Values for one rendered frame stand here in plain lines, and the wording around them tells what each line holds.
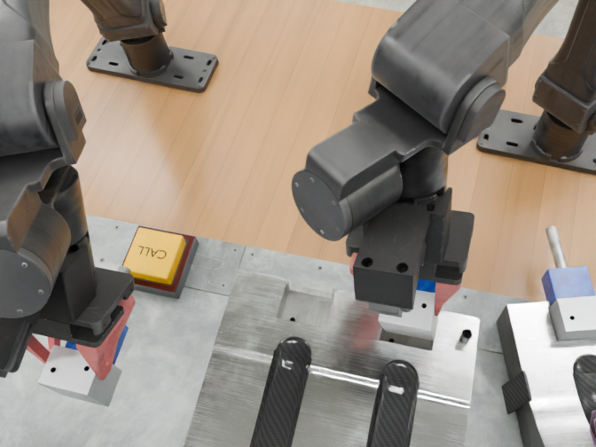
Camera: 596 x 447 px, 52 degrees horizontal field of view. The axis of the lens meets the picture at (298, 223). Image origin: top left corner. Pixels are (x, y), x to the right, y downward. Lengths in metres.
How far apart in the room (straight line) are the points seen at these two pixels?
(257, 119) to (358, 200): 0.49
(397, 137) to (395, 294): 0.11
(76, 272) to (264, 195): 0.38
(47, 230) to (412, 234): 0.25
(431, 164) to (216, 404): 0.32
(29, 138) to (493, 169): 0.60
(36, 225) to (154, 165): 0.47
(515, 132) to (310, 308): 0.39
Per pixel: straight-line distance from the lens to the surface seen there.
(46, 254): 0.43
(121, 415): 0.75
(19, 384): 0.81
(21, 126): 0.44
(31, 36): 0.47
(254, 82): 0.94
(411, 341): 0.67
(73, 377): 0.60
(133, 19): 0.85
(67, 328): 0.53
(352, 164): 0.41
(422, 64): 0.42
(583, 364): 0.71
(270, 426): 0.63
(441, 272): 0.53
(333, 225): 0.43
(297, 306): 0.68
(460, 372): 0.64
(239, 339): 0.65
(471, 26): 0.42
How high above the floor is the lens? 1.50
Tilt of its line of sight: 61 degrees down
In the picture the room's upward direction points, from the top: 9 degrees counter-clockwise
